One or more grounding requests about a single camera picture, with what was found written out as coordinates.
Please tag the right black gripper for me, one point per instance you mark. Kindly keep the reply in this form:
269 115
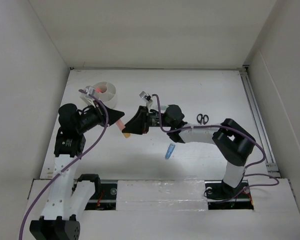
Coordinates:
139 124

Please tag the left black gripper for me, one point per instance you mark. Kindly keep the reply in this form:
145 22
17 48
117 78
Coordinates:
113 115

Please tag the orange highlighter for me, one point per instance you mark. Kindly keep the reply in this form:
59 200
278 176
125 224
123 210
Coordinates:
121 127

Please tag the blue capped marker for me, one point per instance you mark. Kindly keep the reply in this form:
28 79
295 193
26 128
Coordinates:
169 151

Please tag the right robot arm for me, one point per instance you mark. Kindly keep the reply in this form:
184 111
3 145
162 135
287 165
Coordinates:
234 143

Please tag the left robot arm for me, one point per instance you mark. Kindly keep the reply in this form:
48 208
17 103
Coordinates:
67 197

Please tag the white round divided organizer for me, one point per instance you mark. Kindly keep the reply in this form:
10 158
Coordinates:
110 97

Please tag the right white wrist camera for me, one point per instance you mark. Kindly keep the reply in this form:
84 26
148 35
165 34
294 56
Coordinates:
147 99

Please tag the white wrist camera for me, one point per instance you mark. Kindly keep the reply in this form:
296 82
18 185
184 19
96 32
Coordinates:
88 95
147 99

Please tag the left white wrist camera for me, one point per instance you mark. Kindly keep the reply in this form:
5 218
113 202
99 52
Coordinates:
88 95

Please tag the black handled scissors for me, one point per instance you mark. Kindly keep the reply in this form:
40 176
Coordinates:
202 119

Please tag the aluminium rail front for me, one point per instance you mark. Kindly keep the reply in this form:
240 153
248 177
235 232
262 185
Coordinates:
105 198

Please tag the aluminium rail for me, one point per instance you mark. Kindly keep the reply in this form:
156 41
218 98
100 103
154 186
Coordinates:
105 198
270 160

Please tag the aluminium rail right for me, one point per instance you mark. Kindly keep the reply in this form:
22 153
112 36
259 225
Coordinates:
270 160

